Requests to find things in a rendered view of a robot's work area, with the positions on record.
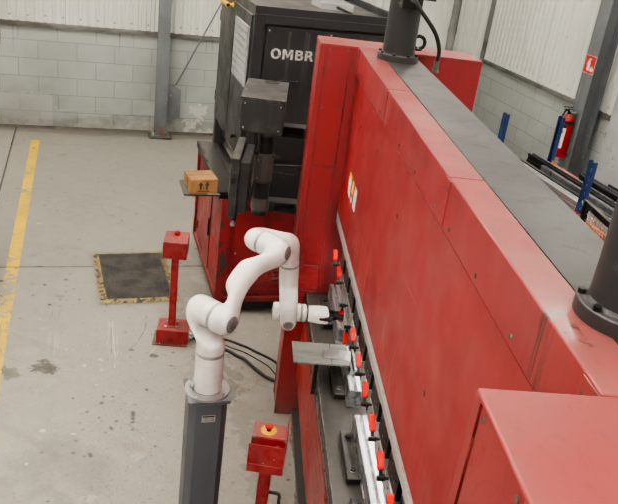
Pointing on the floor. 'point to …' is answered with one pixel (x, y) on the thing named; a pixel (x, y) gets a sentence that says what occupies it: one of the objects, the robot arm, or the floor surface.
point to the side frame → (551, 450)
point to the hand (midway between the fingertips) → (339, 315)
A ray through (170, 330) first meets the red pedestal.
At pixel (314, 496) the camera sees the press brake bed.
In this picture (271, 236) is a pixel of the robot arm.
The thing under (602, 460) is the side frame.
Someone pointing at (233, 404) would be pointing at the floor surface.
